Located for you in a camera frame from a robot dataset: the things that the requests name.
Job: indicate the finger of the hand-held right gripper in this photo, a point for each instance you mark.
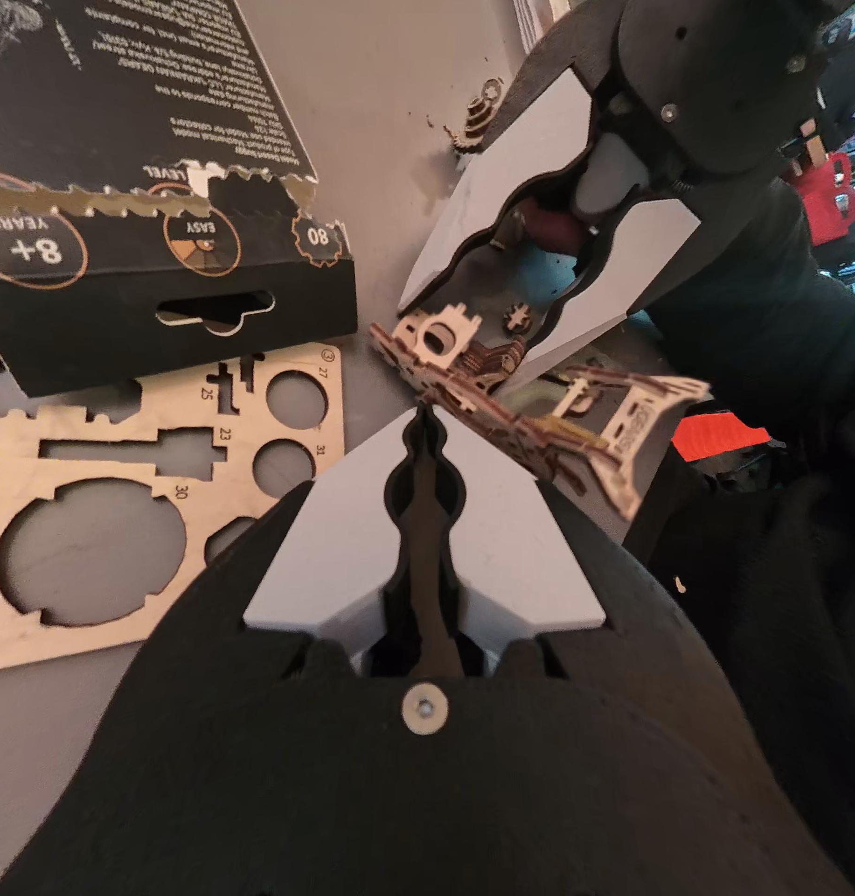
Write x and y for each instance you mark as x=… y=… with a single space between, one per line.
x=637 y=259
x=497 y=175

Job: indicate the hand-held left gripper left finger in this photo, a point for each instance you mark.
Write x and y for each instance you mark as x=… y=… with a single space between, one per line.
x=329 y=560

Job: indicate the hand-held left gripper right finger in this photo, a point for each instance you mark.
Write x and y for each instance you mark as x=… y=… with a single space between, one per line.
x=525 y=560

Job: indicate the wooden buggy model assembly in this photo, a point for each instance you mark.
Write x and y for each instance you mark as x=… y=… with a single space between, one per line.
x=406 y=336

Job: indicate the person's right forearm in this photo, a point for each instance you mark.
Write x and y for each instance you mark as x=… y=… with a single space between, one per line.
x=749 y=315

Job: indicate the person's right hand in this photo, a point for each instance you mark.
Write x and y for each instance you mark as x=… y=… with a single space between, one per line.
x=553 y=225

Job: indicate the stepped wooden gear stack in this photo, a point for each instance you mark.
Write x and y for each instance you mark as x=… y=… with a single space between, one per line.
x=480 y=115

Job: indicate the laser-cut plywood part sheet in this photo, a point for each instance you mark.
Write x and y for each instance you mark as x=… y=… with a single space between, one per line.
x=224 y=483

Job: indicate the red plastic crate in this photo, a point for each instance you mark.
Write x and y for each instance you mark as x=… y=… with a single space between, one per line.
x=829 y=203

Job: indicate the orange-red plastic item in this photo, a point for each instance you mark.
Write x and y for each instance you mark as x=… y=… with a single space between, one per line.
x=714 y=437

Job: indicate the person's dark clothing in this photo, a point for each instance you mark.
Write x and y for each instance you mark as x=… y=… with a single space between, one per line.
x=784 y=630

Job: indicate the black cardboard box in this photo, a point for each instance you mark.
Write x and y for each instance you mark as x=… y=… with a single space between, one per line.
x=119 y=105

